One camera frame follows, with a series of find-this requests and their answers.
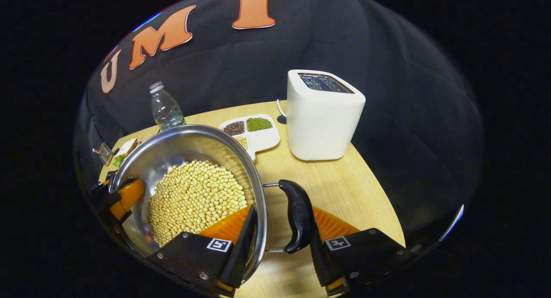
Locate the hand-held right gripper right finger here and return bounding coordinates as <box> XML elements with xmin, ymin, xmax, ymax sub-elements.
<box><xmin>309</xmin><ymin>206</ymin><xmax>407</xmax><ymax>297</ymax></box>

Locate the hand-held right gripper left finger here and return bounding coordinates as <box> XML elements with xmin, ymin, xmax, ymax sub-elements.
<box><xmin>146</xmin><ymin>205</ymin><xmax>259</xmax><ymax>298</ymax></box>

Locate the stainless steel pot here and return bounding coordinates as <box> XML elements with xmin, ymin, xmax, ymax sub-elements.
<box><xmin>108</xmin><ymin>124</ymin><xmax>316</xmax><ymax>286</ymax></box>

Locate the sandwich on white plate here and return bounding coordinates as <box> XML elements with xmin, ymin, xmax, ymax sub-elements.
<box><xmin>113</xmin><ymin>138</ymin><xmax>140</xmax><ymax>168</ymax></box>

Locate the pile of yellow soybeans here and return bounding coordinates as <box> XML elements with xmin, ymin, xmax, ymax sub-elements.
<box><xmin>148</xmin><ymin>160</ymin><xmax>248</xmax><ymax>247</ymax></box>

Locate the clear plastic water bottle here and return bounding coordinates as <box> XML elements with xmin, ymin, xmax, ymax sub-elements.
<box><xmin>149</xmin><ymin>81</ymin><xmax>186</xmax><ymax>131</ymax></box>

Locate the white divided bean tray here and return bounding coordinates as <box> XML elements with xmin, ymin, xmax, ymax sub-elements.
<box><xmin>219</xmin><ymin>114</ymin><xmax>281</xmax><ymax>161</ymax></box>

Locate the white toaster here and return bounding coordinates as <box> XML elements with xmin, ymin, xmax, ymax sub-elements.
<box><xmin>286</xmin><ymin>69</ymin><xmax>366</xmax><ymax>161</ymax></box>

